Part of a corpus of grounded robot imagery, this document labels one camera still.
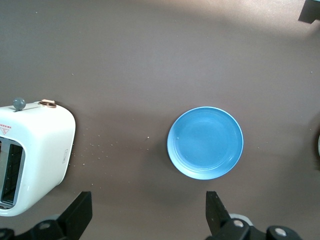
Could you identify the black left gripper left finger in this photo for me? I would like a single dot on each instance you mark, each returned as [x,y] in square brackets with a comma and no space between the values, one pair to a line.
[77,215]

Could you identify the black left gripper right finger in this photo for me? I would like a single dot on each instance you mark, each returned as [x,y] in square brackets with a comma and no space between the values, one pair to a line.
[217,220]

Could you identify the beige plate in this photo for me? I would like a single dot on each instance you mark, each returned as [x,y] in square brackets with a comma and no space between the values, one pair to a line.
[319,145]

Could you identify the blue plate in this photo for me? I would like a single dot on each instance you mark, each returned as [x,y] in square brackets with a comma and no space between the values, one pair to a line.
[205,142]

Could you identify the white toaster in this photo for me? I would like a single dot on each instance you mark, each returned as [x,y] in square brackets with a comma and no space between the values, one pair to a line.
[45,140]

